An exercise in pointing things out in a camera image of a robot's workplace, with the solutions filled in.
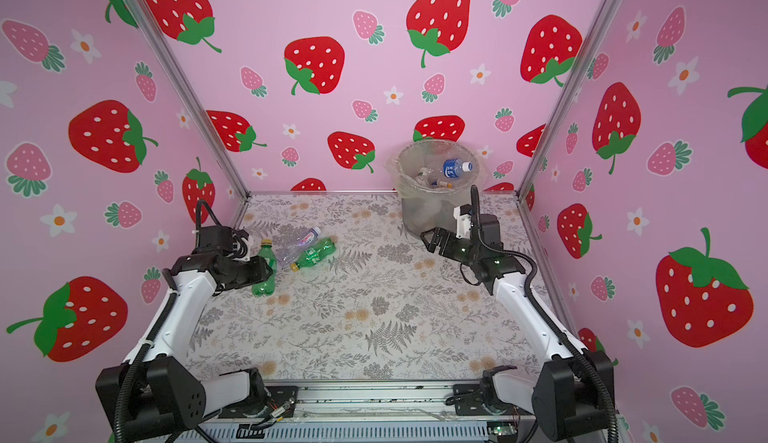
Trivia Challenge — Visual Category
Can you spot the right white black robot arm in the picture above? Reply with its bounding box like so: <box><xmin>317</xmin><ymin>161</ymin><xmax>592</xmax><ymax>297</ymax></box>
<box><xmin>420</xmin><ymin>208</ymin><xmax>621</xmax><ymax>442</ymax></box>

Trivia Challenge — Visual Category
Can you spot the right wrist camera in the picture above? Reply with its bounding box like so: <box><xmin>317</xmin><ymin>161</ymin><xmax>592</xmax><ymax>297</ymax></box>
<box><xmin>453</xmin><ymin>204</ymin><xmax>501</xmax><ymax>240</ymax></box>

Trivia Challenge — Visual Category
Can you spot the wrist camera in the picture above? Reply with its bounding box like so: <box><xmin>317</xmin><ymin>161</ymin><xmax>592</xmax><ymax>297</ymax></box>
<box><xmin>194</xmin><ymin>225</ymin><xmax>250</xmax><ymax>258</ymax></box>
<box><xmin>453</xmin><ymin>204</ymin><xmax>501</xmax><ymax>240</ymax></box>

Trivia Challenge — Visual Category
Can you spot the clear bottle green neck label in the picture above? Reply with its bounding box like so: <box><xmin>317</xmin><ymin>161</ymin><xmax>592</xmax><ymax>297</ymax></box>
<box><xmin>415</xmin><ymin>167</ymin><xmax>431</xmax><ymax>187</ymax></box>

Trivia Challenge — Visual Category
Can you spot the green bottle yellow cap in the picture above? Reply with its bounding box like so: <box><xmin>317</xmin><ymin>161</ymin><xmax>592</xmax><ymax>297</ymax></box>
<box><xmin>290</xmin><ymin>238</ymin><xmax>336</xmax><ymax>272</ymax></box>

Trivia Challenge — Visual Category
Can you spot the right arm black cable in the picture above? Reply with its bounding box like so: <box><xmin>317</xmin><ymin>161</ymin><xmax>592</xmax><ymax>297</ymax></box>
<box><xmin>458</xmin><ymin>184</ymin><xmax>619</xmax><ymax>443</ymax></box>

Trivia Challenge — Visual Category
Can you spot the translucent grey waste bin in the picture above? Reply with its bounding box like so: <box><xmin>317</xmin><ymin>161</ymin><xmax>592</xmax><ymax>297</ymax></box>
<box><xmin>386</xmin><ymin>139</ymin><xmax>489</xmax><ymax>236</ymax></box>

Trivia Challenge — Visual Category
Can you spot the clear bottle white cap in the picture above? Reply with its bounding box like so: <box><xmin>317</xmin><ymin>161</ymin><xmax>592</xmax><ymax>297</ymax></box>
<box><xmin>275</xmin><ymin>227</ymin><xmax>322</xmax><ymax>268</ymax></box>

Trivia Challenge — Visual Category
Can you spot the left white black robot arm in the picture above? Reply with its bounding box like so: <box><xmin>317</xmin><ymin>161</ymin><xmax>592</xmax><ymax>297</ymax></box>
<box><xmin>95</xmin><ymin>251</ymin><xmax>273</xmax><ymax>442</ymax></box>

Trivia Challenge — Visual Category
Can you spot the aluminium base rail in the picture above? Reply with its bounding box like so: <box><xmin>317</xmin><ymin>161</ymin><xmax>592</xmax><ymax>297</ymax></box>
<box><xmin>116</xmin><ymin>379</ymin><xmax>631</xmax><ymax>443</ymax></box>

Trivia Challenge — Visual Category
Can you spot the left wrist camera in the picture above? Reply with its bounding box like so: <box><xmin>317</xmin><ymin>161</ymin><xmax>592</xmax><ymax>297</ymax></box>
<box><xmin>194</xmin><ymin>225</ymin><xmax>250</xmax><ymax>258</ymax></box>

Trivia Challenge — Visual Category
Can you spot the clear bottle blue label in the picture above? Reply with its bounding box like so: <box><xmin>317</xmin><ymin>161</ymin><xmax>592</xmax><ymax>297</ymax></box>
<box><xmin>441</xmin><ymin>158</ymin><xmax>474</xmax><ymax>180</ymax></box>

